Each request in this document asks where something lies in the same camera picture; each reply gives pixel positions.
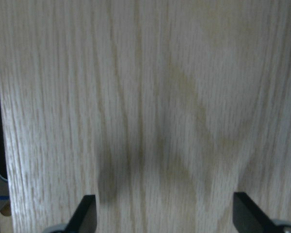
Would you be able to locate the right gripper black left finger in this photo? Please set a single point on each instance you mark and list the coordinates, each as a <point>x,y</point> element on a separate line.
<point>84,219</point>

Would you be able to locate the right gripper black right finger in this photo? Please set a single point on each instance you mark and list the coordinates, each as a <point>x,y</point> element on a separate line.
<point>247,217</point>

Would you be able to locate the wooden drawer cabinet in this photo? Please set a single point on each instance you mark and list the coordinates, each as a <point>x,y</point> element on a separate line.
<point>161,108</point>

